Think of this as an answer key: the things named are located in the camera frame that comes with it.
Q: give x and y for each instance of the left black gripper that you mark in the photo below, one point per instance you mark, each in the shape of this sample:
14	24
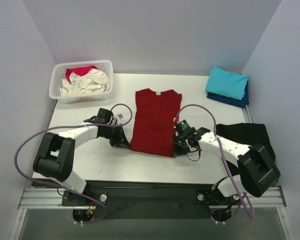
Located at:
119	137

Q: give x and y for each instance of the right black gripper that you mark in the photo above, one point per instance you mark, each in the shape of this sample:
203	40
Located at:
178	144

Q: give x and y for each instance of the dark red t-shirt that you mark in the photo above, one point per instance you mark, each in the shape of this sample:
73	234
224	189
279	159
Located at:
153	124

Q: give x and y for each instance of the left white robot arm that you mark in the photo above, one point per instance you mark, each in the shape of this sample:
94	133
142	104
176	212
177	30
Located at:
55	156

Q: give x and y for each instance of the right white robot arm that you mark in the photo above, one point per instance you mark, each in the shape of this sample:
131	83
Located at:
257	170

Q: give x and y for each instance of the black t-shirt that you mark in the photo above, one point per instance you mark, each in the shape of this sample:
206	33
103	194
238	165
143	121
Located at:
246	134

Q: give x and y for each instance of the turquoise folded t-shirt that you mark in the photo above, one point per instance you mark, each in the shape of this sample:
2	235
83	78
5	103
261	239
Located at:
225	83

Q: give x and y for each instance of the cream white t-shirt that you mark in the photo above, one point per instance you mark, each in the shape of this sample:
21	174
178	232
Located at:
94	82

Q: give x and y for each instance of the dark blue folded t-shirt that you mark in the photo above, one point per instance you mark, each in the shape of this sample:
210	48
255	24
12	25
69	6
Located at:
231	101

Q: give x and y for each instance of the bright red t-shirt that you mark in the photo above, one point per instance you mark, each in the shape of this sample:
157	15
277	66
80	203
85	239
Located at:
81	71

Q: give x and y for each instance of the white plastic basket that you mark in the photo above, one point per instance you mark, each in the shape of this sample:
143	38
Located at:
59	73

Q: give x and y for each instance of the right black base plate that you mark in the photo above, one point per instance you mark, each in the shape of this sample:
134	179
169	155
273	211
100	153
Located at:
213	198

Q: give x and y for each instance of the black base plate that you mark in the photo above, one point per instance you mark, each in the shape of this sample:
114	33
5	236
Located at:
213	198
71	199

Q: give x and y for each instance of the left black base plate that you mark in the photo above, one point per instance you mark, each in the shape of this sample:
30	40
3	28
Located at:
71	199

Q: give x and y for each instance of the aluminium rail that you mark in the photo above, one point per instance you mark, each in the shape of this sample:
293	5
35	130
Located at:
51	198

